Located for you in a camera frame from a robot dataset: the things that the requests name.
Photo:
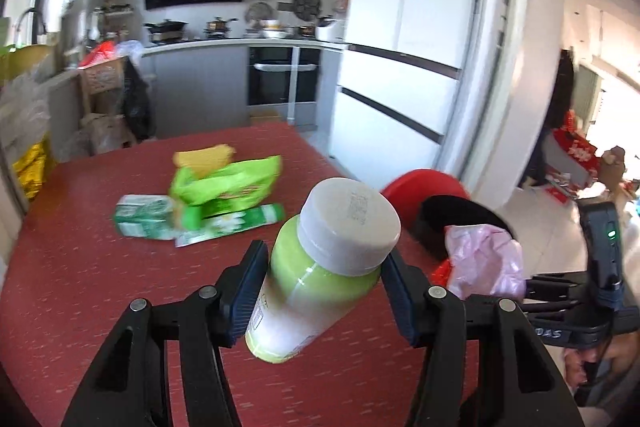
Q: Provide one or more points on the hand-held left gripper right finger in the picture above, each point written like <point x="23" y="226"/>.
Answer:
<point x="400" y="302"/>

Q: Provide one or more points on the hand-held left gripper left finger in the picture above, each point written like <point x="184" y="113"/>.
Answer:
<point x="245" y="297"/>

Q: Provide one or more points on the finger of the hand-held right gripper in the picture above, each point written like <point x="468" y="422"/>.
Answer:
<point x="555" y="281"/>
<point x="555" y="299"/>

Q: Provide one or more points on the pink plastic bag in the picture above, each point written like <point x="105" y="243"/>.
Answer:
<point x="482" y="262"/>

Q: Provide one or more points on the green bottle with white cap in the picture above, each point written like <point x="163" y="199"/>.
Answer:
<point x="320" y="267"/>

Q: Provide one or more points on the red and black trash bin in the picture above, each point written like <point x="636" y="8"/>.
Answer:
<point x="430" y="197"/>

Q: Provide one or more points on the person's right hand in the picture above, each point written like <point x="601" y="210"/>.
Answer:
<point x="575" y="364"/>

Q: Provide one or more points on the green and white packet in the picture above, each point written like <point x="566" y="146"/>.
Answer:
<point x="235" y="222"/>

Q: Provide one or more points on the red printed bags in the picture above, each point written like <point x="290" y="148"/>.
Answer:
<point x="572" y="157"/>

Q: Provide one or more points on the green snack bag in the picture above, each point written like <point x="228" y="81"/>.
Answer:
<point x="225" y="187"/>

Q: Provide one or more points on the green drink carton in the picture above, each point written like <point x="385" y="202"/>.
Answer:
<point x="142" y="217"/>

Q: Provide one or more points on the yellow snack bag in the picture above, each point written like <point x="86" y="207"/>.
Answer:
<point x="202" y="159"/>

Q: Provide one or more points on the grey lower cabinets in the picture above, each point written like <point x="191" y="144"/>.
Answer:
<point x="200" y="82"/>

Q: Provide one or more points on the black plastic bag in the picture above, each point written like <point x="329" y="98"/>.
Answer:
<point x="137" y="102"/>

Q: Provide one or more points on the black built-in oven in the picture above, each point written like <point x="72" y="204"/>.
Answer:
<point x="280" y="77"/>

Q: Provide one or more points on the yellow foil bag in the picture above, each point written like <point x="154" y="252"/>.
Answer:
<point x="32" y="169"/>

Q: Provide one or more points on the cardboard boxes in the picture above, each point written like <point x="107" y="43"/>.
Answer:
<point x="102" y="74"/>

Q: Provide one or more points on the white bowl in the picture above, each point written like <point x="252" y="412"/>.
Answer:
<point x="273" y="29"/>

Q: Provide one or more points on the white refrigerator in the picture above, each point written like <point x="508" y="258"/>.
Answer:
<point x="400" y="32"/>

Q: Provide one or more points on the steel cooking pot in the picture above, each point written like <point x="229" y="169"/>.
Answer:
<point x="220" y="27"/>

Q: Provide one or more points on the black wok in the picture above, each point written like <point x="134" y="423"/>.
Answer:
<point x="165" y="29"/>

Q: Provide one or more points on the white rice cooker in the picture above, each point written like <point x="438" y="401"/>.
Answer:
<point x="330" y="31"/>

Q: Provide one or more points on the clear plastic bag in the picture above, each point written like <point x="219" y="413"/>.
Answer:
<point x="22" y="107"/>

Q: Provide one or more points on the steel kitchen faucet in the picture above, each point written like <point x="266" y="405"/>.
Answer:
<point x="27" y="19"/>

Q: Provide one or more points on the round dark wall tray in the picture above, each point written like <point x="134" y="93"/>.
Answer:
<point x="306" y="4"/>

